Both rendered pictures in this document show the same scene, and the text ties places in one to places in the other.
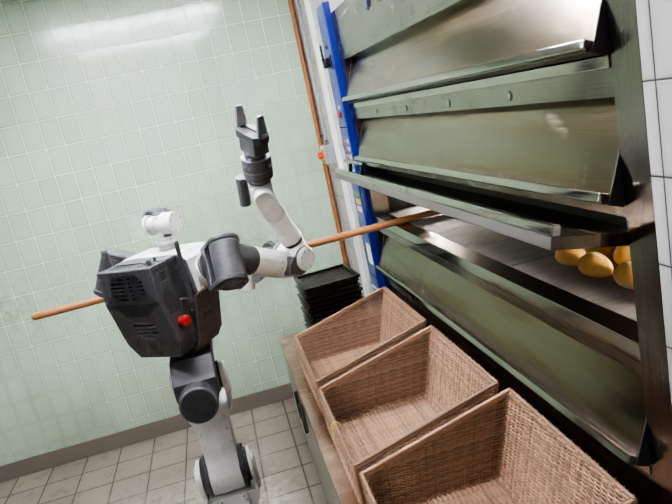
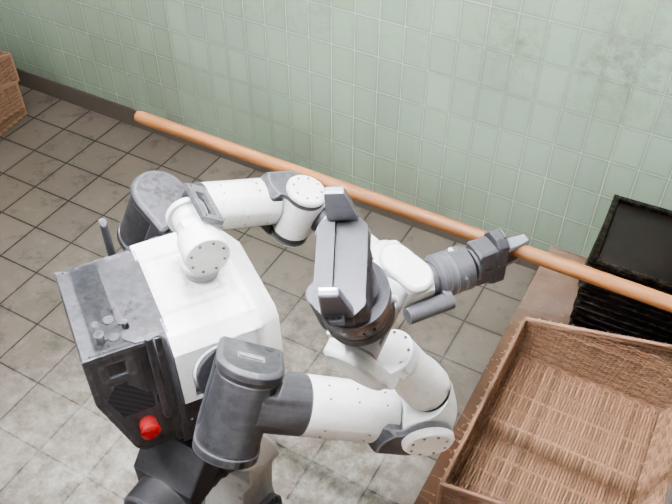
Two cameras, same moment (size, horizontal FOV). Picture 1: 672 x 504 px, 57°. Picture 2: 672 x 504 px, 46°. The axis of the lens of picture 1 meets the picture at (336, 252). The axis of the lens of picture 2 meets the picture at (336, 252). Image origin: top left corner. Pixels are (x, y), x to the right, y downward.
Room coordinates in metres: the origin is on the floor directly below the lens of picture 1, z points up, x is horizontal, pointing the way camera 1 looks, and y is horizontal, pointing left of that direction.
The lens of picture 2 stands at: (1.33, -0.20, 2.27)
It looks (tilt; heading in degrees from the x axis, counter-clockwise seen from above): 44 degrees down; 39
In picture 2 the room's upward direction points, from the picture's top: straight up
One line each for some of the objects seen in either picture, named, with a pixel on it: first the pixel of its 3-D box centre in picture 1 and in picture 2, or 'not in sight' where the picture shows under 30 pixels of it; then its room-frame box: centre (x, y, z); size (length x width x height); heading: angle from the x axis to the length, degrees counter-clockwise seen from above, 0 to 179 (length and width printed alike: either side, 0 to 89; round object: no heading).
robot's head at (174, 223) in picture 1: (163, 227); (198, 241); (1.87, 0.50, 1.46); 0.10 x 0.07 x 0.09; 64
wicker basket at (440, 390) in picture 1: (401, 405); not in sight; (1.86, -0.11, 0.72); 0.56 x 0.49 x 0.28; 9
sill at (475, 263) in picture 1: (459, 255); not in sight; (1.94, -0.39, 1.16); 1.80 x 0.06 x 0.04; 10
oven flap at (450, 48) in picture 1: (418, 56); not in sight; (1.93, -0.37, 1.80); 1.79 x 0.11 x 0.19; 10
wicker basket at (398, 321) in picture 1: (357, 344); (582, 437); (2.46, -0.01, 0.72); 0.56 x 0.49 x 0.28; 10
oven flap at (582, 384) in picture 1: (459, 297); not in sight; (1.93, -0.37, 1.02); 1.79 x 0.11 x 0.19; 10
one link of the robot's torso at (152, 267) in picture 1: (167, 296); (176, 340); (1.82, 0.53, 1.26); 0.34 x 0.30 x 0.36; 64
